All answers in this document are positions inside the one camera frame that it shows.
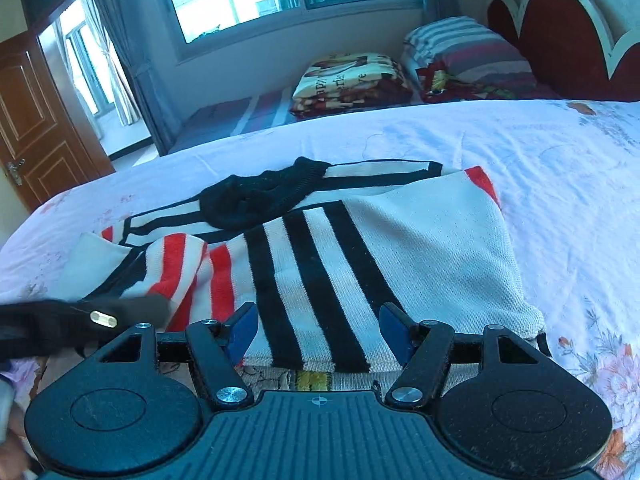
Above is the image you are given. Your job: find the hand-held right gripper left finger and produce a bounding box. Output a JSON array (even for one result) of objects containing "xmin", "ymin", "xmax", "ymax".
[{"xmin": 92, "ymin": 302, "xmax": 261, "ymax": 411}]

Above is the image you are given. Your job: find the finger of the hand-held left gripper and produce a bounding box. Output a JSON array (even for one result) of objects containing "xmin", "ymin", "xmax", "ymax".
[{"xmin": 75, "ymin": 294, "xmax": 172, "ymax": 333}]

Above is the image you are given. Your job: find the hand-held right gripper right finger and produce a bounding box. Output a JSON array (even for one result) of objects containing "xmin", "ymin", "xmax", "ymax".
[{"xmin": 379, "ymin": 304, "xmax": 553, "ymax": 408}]

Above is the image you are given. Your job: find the striped knit sweater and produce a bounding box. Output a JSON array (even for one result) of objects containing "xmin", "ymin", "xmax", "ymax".
[{"xmin": 65, "ymin": 156, "xmax": 552, "ymax": 376}]

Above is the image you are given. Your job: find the person's left forearm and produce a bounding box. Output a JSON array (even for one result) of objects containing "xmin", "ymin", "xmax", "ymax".
[{"xmin": 0, "ymin": 375, "xmax": 36, "ymax": 480}]

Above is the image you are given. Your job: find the brown wooden door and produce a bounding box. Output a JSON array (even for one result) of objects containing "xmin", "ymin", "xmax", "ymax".
[{"xmin": 0, "ymin": 30, "xmax": 117, "ymax": 213}]

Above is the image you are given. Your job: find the striped mattress sheet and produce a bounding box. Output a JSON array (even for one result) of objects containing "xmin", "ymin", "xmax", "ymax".
[{"xmin": 167, "ymin": 85, "xmax": 561, "ymax": 157}]

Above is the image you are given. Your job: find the floral pink bed sheet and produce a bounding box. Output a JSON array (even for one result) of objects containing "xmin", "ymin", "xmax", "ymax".
[{"xmin": 0, "ymin": 99, "xmax": 640, "ymax": 480}]

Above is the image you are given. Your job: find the white sheer curtain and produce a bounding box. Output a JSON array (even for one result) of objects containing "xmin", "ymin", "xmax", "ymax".
[{"xmin": 77, "ymin": 0, "xmax": 145, "ymax": 128}]

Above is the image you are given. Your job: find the patterned yellow pillow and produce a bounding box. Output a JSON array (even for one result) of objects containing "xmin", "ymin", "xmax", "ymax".
[{"xmin": 290, "ymin": 51, "xmax": 416, "ymax": 120}]

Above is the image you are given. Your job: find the red patterned cloth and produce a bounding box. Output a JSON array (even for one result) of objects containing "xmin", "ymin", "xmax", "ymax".
[{"xmin": 417, "ymin": 60, "xmax": 517, "ymax": 103}]

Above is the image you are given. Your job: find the striped pillow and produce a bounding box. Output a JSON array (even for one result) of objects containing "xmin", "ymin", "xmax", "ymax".
[{"xmin": 402, "ymin": 16, "xmax": 542, "ymax": 98}]

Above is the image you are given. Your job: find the red heart-shaped headboard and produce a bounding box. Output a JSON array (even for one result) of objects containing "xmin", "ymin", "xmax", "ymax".
[{"xmin": 486, "ymin": 0, "xmax": 640, "ymax": 98}]

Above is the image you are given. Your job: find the metal door handle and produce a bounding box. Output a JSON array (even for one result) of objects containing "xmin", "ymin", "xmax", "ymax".
[{"xmin": 5, "ymin": 157, "xmax": 27, "ymax": 187}]

